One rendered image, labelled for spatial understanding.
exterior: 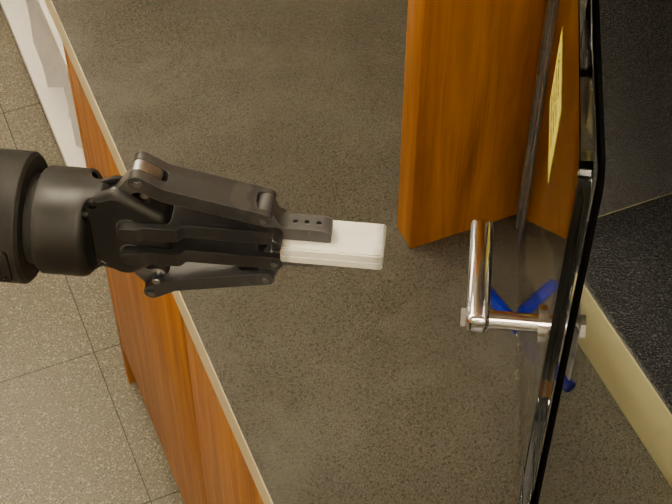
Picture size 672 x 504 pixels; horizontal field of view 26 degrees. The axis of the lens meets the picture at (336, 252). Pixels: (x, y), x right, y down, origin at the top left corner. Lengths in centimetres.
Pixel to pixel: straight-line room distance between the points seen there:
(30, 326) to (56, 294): 8
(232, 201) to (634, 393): 41
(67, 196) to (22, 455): 140
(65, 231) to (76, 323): 151
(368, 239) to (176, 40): 60
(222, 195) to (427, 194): 35
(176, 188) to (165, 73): 54
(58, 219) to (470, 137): 42
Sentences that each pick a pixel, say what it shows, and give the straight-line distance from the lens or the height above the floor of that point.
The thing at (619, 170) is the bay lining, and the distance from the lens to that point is 124.
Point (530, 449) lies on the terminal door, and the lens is 100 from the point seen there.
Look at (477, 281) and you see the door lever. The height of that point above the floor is 121.
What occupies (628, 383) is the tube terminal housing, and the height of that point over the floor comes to 98.
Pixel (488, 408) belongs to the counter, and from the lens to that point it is 123.
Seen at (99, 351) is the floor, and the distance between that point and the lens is 245.
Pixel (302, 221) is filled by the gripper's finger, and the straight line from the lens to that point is 98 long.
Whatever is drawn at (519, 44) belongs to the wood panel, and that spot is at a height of 116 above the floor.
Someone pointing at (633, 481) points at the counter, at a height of 94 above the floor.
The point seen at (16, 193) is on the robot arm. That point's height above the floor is 124.
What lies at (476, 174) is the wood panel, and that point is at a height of 101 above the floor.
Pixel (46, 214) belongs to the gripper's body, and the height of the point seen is 123.
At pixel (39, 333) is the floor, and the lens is 249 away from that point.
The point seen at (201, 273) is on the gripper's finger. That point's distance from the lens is 103.
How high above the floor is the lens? 195
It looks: 50 degrees down
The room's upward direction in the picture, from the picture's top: straight up
